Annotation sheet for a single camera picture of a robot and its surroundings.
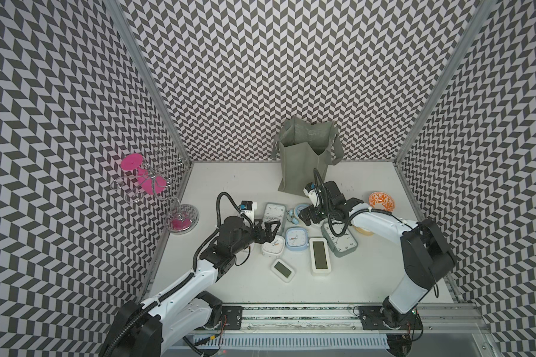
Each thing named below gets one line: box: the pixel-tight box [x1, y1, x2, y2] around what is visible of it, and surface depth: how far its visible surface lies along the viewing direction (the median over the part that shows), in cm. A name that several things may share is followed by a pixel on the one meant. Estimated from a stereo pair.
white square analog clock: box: [261, 235, 286, 259], surface depth 86 cm
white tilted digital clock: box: [270, 258, 296, 284], surface depth 84 cm
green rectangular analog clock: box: [262, 202, 287, 230], surface depth 98 cm
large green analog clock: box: [320, 221, 359, 258], surface depth 88 cm
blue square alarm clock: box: [285, 226, 309, 252], surface depth 90 cm
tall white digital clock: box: [308, 237, 332, 276], surface depth 84 cm
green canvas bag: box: [270, 116, 345, 198], surface depth 96 cm
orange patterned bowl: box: [368, 191, 396, 212], surface depth 101 cm
